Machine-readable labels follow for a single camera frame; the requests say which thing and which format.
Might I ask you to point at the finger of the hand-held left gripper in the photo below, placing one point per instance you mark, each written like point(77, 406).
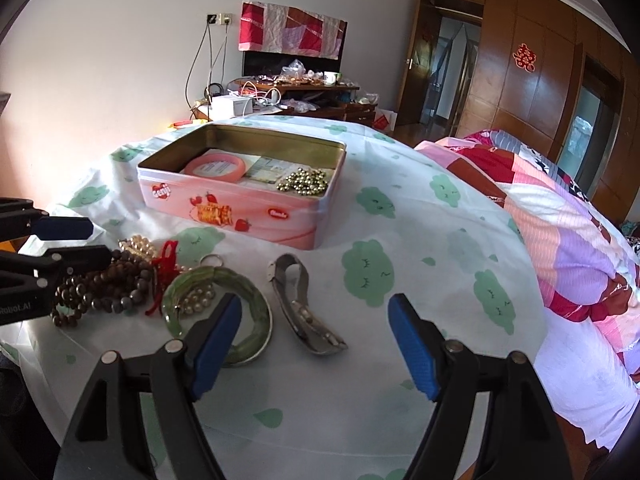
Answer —
point(65, 229)
point(80, 257)

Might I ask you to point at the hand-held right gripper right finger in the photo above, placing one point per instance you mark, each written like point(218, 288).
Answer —
point(412, 347)

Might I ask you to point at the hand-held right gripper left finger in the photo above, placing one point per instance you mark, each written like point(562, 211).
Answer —
point(215, 347)

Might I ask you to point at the green jade bangle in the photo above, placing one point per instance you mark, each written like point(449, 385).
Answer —
point(252, 305)

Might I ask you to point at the red knot tassel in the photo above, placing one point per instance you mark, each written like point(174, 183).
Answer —
point(164, 265)

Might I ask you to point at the metal watch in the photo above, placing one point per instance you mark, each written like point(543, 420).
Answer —
point(305, 315)

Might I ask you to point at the pink tin box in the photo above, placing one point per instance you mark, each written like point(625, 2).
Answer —
point(230, 217)

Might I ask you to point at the white cloud print bedsheet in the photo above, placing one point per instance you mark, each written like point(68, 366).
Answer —
point(400, 210)

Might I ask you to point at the pink tape roll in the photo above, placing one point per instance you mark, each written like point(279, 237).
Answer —
point(200, 166)

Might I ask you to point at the paper cards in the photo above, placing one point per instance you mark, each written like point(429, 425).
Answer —
point(265, 170)

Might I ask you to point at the pink patchwork quilt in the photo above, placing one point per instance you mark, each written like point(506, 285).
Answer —
point(575, 240)

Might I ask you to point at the white box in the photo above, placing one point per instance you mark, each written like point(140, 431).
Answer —
point(230, 106)

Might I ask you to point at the red gift bag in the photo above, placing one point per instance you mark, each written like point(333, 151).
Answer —
point(384, 121)

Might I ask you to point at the black television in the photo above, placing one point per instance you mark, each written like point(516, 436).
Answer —
point(265, 62)

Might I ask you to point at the wooden television stand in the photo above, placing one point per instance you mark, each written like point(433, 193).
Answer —
point(325, 95)

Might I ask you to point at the clear plastic bag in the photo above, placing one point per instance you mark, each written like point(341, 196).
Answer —
point(294, 69)

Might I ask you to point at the white mug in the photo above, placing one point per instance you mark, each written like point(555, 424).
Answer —
point(331, 78)

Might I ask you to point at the wooden door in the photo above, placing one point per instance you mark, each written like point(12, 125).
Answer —
point(412, 60)

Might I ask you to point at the wooden wardrobe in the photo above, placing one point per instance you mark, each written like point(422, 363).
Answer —
point(550, 90)

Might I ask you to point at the red patchwork cloth cover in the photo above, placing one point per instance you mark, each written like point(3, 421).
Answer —
point(290, 30)

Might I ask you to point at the red paper decoration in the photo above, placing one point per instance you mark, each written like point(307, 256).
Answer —
point(523, 57)

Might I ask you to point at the wall power outlet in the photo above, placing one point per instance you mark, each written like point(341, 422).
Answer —
point(220, 18)

